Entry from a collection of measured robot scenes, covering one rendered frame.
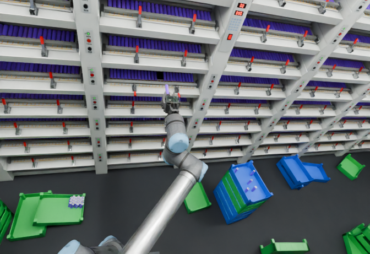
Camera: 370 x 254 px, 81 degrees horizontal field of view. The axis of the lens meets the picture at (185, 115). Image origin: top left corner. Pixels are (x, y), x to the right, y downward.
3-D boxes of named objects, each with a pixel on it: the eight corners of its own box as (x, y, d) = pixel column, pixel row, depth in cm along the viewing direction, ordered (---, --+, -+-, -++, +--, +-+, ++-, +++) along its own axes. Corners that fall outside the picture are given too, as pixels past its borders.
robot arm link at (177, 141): (167, 154, 98) (170, 141, 91) (163, 133, 106) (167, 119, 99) (186, 153, 101) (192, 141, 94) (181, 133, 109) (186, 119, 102)
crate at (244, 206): (263, 203, 170) (268, 199, 164) (242, 210, 162) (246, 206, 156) (244, 169, 188) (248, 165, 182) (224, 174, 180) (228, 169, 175)
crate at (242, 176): (268, 199, 164) (273, 194, 159) (246, 206, 156) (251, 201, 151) (248, 165, 182) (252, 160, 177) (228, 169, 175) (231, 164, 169)
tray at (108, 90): (197, 97, 148) (202, 91, 140) (103, 95, 130) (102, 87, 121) (194, 73, 155) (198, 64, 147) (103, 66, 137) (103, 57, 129)
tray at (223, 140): (249, 145, 211) (257, 141, 198) (190, 148, 192) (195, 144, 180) (245, 125, 218) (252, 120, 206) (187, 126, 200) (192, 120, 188)
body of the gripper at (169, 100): (179, 95, 113) (183, 112, 105) (175, 106, 119) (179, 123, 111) (164, 94, 110) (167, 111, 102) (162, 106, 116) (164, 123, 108)
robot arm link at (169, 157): (175, 172, 107) (181, 158, 98) (157, 158, 110) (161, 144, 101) (186, 160, 113) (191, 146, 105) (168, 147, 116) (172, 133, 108)
